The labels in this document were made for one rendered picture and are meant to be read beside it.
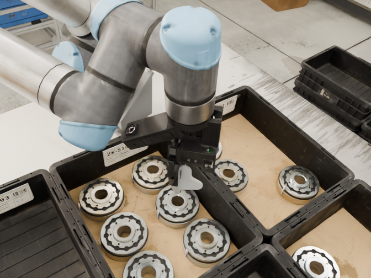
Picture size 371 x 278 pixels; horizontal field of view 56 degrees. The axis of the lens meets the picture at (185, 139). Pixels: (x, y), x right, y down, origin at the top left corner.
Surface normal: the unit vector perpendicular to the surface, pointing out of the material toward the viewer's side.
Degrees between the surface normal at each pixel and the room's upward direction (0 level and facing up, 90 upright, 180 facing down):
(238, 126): 0
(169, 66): 93
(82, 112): 49
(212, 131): 95
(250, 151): 0
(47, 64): 7
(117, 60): 53
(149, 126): 35
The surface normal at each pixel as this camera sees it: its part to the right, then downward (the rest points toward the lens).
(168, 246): 0.07, -0.68
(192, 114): 0.07, 0.79
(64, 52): -0.55, -0.01
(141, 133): -0.50, -0.59
